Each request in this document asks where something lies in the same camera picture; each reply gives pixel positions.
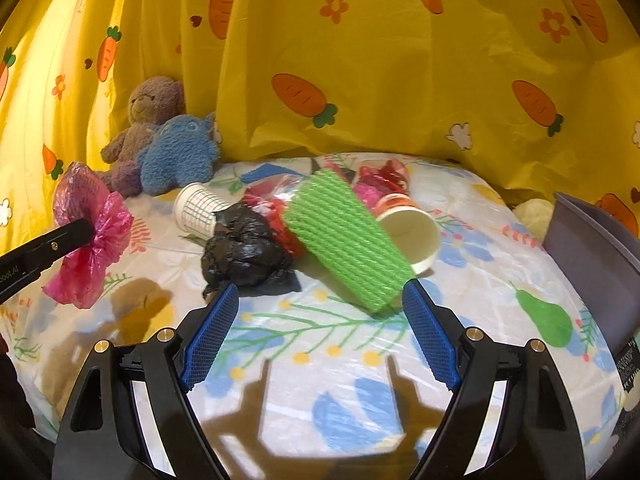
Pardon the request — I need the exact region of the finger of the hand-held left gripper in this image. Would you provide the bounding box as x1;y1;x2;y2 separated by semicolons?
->
0;217;96;305

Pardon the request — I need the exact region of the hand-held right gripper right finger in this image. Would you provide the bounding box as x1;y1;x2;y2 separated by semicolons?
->
401;279;588;480

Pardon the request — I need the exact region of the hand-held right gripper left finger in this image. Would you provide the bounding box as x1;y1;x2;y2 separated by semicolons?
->
52;280;241;480

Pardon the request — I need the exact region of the pink plastic bag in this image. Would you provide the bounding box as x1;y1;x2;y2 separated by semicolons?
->
42;161;135;310
352;180;388;211

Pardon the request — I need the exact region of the black plastic bag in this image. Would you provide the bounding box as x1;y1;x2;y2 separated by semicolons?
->
201;203;301;298

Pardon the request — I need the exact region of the grey plastic bin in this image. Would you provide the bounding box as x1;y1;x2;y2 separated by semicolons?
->
542;191;640;461

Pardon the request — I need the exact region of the orange paper cup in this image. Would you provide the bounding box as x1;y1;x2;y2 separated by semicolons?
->
374;192;442;275

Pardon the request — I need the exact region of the floral printed blanket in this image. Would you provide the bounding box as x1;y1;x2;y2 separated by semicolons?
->
0;152;631;480

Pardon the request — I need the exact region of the white grid-print paper cup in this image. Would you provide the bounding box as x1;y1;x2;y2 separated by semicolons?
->
173;182;233;238

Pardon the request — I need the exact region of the green foam net sleeve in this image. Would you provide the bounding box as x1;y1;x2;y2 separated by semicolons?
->
282;168;417;312

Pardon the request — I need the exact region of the red plastic bag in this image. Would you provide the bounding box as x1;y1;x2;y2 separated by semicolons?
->
243;175;311;261

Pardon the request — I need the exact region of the pale yellow plush ball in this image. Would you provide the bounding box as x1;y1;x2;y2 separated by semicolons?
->
515;199;557;238

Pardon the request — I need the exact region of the blue plush toy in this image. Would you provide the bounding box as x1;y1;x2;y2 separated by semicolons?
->
137;112;222;197

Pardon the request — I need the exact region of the red shiny wrapper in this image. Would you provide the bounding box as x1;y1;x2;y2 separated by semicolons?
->
357;158;412;196

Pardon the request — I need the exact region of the purple teddy bear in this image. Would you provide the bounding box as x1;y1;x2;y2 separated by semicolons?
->
100;76;187;198

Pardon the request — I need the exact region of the yellow carrot-print curtain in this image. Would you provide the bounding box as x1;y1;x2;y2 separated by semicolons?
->
0;0;640;261

